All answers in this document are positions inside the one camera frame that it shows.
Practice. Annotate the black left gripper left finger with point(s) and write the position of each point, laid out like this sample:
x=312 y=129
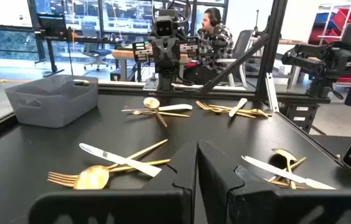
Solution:
x=163 y=205

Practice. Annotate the white wall board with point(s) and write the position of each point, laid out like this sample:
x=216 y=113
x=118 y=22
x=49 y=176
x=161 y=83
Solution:
x=1 y=12

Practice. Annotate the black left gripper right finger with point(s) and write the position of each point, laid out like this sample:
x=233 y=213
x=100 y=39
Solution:
x=225 y=202

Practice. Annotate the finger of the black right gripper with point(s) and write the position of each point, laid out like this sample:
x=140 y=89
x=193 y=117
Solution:
x=142 y=52
x=188 y=48

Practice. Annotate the black background robot arm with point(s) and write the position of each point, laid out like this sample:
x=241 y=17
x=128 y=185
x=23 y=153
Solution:
x=328 y=62

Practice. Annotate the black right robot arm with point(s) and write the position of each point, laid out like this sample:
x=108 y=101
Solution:
x=166 y=80

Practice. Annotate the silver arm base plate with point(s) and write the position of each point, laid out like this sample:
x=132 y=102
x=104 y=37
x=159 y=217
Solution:
x=151 y=84

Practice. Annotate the wooden desk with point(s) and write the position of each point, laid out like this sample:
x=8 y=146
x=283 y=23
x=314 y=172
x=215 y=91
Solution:
x=122 y=54

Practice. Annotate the grey office chair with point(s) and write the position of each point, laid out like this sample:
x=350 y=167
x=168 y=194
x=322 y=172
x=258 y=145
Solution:
x=244 y=43

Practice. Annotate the blue storage bin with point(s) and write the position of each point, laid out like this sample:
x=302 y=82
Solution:
x=323 y=18

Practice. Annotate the black headphones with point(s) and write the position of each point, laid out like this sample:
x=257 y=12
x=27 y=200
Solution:
x=215 y=15

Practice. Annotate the person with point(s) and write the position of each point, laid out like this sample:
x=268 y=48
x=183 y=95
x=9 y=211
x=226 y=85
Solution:
x=214 y=40

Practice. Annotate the blue office chair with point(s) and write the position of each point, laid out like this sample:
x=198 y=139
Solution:
x=93 y=49

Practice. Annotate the black standing desk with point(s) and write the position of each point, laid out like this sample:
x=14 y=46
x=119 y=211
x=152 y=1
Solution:
x=51 y=56

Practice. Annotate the grey plastic bin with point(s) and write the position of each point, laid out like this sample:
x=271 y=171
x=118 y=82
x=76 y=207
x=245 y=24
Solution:
x=54 y=105

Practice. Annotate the black control box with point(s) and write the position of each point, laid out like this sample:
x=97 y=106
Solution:
x=300 y=119

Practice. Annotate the silver metal bracket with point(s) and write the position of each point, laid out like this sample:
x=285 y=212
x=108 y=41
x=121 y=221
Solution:
x=271 y=93

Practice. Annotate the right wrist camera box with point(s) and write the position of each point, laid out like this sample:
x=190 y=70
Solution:
x=165 y=28

